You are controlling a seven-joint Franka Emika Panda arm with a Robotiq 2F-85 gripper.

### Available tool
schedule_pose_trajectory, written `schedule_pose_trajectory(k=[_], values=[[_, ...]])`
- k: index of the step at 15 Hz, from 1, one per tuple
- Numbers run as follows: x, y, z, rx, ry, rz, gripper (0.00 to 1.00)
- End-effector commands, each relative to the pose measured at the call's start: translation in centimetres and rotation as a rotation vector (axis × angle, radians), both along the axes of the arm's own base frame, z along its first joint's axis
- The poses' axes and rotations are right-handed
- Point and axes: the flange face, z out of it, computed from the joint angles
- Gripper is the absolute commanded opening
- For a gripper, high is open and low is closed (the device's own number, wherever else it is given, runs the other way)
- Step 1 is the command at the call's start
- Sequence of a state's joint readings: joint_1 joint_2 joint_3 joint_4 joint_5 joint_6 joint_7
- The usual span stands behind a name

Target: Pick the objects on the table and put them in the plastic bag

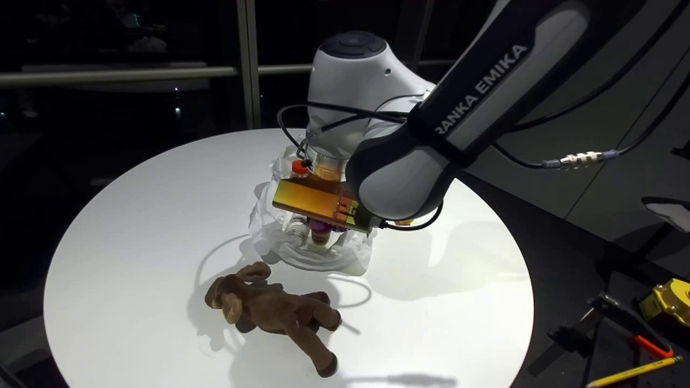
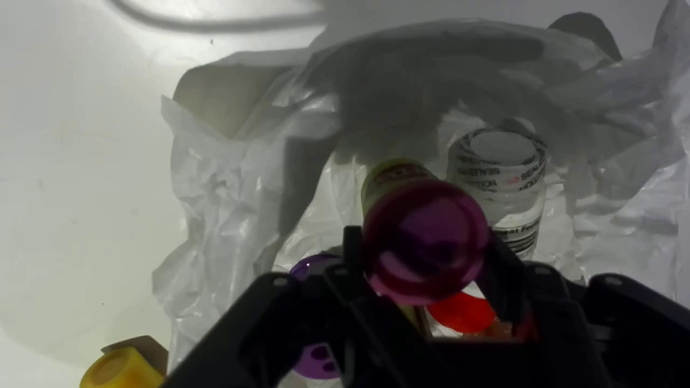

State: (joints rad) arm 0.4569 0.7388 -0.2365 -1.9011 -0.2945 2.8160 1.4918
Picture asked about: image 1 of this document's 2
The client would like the brown plush toy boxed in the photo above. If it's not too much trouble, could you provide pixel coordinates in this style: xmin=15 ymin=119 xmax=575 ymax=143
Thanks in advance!
xmin=204 ymin=261 xmax=345 ymax=379

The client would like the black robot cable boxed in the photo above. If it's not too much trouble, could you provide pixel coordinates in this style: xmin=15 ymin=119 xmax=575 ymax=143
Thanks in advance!
xmin=274 ymin=95 xmax=447 ymax=232

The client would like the cable with metal connector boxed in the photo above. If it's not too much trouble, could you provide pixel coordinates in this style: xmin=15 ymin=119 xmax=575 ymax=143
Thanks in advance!
xmin=489 ymin=66 xmax=690 ymax=172

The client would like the white plastic bag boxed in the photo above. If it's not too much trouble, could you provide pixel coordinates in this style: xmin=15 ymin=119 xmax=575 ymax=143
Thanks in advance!
xmin=247 ymin=137 xmax=377 ymax=275

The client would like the yellow pencil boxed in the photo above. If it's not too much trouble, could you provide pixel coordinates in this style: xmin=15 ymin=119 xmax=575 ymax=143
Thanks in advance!
xmin=585 ymin=353 xmax=682 ymax=388

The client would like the metal window railing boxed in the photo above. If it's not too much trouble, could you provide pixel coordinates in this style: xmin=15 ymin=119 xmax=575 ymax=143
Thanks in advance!
xmin=0 ymin=58 xmax=462 ymax=89

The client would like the yellow power tool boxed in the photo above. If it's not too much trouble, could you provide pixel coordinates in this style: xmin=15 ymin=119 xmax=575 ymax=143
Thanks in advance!
xmin=638 ymin=275 xmax=690 ymax=330

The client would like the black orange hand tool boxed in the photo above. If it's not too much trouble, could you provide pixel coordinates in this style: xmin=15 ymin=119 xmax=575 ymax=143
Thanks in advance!
xmin=549 ymin=290 xmax=679 ymax=363

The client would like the grey window post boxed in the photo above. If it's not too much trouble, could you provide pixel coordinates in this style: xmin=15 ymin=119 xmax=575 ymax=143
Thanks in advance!
xmin=234 ymin=0 xmax=263 ymax=131

